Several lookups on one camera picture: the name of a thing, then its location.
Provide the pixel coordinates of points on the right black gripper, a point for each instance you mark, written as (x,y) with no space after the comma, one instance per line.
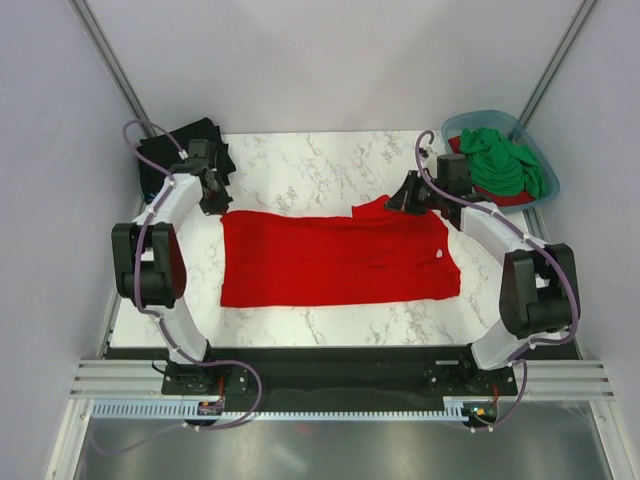
(403,201)

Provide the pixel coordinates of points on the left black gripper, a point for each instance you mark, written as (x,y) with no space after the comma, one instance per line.
(221,204)

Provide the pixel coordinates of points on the red t shirt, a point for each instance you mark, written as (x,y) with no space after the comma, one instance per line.
(371,256)
(500,200)

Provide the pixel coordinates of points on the blue plastic basin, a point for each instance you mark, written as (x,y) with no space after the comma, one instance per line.
(508,125)

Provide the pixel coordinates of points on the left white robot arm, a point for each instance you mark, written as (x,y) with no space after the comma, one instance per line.
(148,264)

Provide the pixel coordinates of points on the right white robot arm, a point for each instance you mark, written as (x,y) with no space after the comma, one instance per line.
(538,298)

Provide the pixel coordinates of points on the folded black t shirt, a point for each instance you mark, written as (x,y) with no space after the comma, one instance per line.
(161,151)

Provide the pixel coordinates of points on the red t shirt in basin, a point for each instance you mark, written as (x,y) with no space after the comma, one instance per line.
(500,200)

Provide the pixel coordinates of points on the green t shirt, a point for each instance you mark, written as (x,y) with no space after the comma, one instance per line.
(500,166)

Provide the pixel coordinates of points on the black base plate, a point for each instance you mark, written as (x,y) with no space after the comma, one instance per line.
(325,401)

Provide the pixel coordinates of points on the white slotted cable duct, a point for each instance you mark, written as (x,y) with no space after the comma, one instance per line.
(196,410)

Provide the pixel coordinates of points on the aluminium rail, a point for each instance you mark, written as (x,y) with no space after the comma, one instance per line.
(545,380)

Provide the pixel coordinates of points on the left aluminium frame post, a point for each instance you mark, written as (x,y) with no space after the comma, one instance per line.
(99,39)

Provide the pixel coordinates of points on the aluminium frame post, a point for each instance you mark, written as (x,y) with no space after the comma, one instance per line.
(99,39)
(577,24)

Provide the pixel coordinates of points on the right aluminium frame post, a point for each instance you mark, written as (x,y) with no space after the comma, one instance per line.
(577,24)

